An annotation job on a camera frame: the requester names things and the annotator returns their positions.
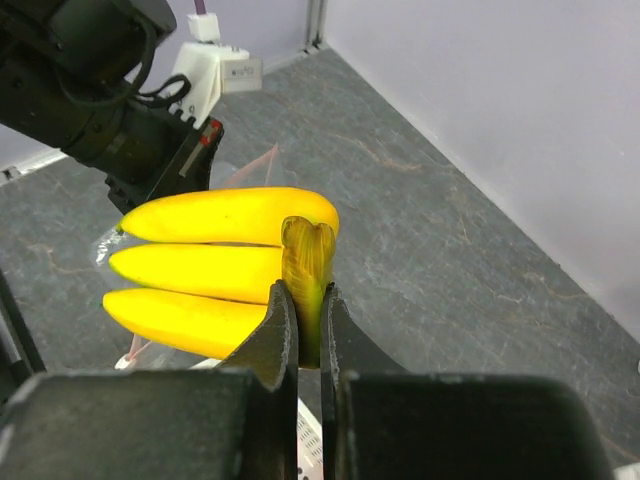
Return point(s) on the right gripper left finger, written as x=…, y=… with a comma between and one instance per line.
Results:
x=262, y=417

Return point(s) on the clear zip top bag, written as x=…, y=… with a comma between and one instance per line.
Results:
x=125, y=261

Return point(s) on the yellow banana bunch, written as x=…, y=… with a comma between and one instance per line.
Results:
x=231, y=245

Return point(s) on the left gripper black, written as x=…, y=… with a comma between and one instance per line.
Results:
x=148, y=153

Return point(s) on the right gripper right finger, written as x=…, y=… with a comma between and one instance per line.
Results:
x=344, y=346

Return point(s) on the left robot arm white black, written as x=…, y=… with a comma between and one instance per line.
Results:
x=72, y=77

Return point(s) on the aluminium frame post left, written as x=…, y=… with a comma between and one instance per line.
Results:
x=315, y=18

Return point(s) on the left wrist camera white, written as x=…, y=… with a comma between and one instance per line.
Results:
x=213, y=69

